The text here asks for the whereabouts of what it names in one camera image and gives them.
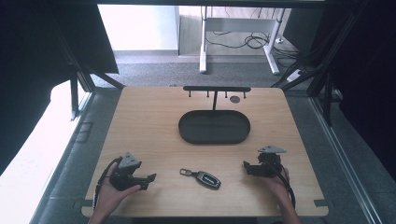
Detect person's right hand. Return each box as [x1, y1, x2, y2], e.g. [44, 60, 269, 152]
[262, 167, 292, 203]

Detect black metal frame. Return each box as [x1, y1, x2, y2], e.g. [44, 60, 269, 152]
[270, 0, 372, 128]
[49, 18, 126, 122]

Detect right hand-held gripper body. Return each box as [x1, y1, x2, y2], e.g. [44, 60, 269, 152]
[255, 145, 288, 178]

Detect black floor cables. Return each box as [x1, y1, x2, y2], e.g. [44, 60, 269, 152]
[206, 30, 302, 61]

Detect dark curtain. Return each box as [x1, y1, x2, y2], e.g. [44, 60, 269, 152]
[281, 0, 396, 174]
[0, 0, 120, 176]

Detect person's left hand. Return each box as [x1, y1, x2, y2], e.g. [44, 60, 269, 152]
[92, 161, 142, 217]

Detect white power strip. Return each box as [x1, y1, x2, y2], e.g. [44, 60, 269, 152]
[286, 68, 305, 84]

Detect aluminium rail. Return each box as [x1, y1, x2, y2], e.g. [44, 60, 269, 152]
[309, 95, 385, 224]

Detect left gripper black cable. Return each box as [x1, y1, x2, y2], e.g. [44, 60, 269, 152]
[92, 156, 123, 211]

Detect black key rack with tray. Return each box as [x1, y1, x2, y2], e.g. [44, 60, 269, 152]
[177, 85, 252, 146]

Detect black overhead bar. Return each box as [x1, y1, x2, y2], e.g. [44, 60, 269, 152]
[95, 0, 327, 9]

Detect black car key fob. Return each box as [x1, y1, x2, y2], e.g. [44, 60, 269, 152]
[179, 168, 222, 190]

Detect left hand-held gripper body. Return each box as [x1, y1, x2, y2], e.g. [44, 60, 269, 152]
[109, 151, 148, 191]

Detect white desk frame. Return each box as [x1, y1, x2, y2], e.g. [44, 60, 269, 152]
[199, 6, 287, 76]

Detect white panel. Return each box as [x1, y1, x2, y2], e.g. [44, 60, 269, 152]
[0, 79, 95, 224]

